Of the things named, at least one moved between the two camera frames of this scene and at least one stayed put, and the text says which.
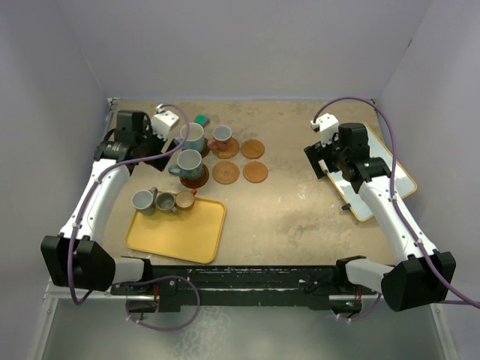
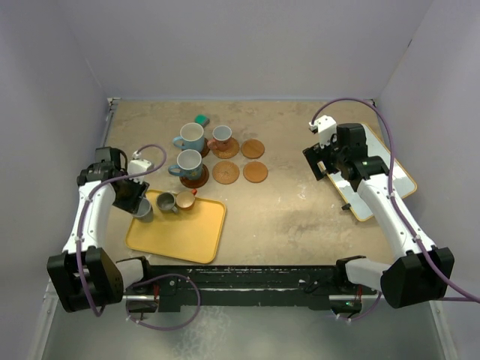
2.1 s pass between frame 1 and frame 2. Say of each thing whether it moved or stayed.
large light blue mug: stayed
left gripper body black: moved
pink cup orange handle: stayed
